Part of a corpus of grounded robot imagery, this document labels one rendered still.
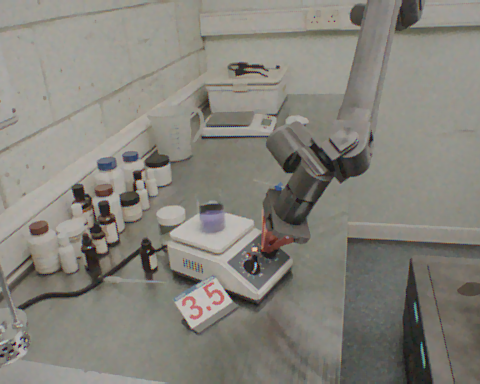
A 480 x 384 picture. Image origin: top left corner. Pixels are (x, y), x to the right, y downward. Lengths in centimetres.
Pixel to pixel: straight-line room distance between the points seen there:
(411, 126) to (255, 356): 171
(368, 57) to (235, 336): 50
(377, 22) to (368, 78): 12
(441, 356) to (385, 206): 121
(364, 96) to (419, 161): 157
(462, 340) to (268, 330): 74
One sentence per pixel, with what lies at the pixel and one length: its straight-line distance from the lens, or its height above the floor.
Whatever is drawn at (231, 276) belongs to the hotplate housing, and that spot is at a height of 80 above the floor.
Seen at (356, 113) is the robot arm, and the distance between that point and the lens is 75.
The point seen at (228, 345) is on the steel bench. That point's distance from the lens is 74.
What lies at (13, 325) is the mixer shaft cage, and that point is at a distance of 59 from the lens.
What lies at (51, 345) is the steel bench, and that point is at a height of 75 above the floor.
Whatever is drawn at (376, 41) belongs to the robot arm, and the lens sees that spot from 85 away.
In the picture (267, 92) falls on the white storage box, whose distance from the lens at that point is 186.
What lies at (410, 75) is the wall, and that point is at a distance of 221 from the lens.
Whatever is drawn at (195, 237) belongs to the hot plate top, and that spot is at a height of 84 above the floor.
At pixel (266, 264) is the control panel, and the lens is 84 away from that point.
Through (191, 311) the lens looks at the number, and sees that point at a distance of 78.
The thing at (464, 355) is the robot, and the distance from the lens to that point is 135.
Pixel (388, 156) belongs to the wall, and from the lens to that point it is 231.
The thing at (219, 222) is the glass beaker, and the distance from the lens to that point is 83.
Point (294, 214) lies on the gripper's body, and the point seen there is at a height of 91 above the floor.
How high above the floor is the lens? 126
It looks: 25 degrees down
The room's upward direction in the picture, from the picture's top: 4 degrees counter-clockwise
